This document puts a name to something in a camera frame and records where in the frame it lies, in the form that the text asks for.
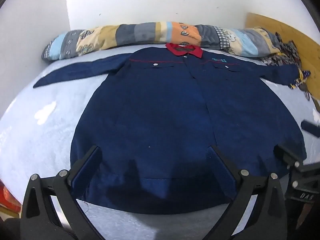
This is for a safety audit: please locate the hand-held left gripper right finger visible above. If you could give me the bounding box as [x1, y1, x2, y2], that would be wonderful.
[200, 145, 287, 240]

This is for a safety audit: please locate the bunch of keys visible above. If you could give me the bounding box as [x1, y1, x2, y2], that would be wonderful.
[299, 82, 312, 102]

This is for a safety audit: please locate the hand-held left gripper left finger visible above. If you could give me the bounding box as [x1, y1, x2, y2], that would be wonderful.
[21, 145, 105, 240]

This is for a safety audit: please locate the navy blue work jacket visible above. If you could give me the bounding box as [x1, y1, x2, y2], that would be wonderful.
[32, 43, 307, 215]

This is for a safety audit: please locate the dark multicoloured patterned cloth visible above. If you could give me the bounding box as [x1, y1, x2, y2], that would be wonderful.
[259, 31, 312, 90]

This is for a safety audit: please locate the wooden headboard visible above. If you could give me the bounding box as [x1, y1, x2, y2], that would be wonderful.
[245, 12, 320, 105]

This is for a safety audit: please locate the rolled patchwork quilt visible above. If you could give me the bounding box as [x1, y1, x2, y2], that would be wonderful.
[41, 21, 284, 61]

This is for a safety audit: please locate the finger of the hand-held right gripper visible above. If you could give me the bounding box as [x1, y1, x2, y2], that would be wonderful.
[301, 121, 320, 138]
[274, 144, 304, 167]

